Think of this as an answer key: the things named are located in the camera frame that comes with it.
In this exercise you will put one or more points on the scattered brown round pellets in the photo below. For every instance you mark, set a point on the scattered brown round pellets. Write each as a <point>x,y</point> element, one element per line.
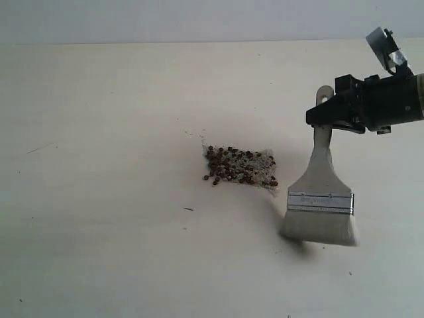
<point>238,165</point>

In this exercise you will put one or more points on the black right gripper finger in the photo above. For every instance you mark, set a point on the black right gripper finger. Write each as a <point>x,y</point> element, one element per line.
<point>352,127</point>
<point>329,110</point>

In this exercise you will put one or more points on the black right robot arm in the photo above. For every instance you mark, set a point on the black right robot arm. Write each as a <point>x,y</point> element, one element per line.
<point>374,104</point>

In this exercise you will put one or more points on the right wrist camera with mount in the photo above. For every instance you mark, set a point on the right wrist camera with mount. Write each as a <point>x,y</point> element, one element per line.
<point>388,53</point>

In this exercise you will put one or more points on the white bristle wooden paint brush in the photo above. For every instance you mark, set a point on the white bristle wooden paint brush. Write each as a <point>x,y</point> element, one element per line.
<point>320,207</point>

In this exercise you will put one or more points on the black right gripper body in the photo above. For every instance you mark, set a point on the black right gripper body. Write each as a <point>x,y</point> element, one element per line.
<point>379,103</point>

